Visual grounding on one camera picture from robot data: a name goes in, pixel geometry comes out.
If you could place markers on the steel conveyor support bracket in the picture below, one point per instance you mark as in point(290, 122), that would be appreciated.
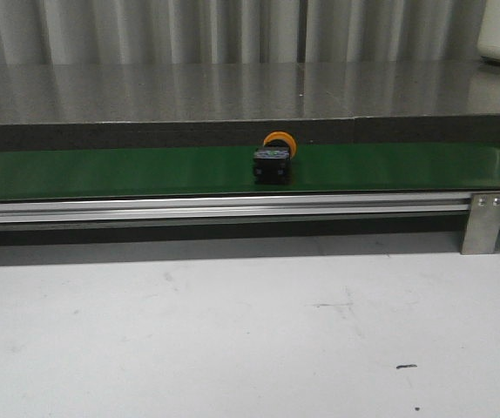
point(483, 224)

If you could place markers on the dark raised platform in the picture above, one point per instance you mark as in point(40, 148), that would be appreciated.
point(103, 106)

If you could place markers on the grey pleated curtain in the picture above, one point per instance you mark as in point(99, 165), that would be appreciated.
point(219, 32)

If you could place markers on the aluminium conveyor side rail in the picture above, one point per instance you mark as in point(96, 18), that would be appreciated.
point(243, 206)

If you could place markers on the green conveyor belt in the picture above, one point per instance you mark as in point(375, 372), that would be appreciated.
point(120, 173)

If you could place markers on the yellow black push button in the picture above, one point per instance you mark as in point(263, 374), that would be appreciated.
point(272, 160)

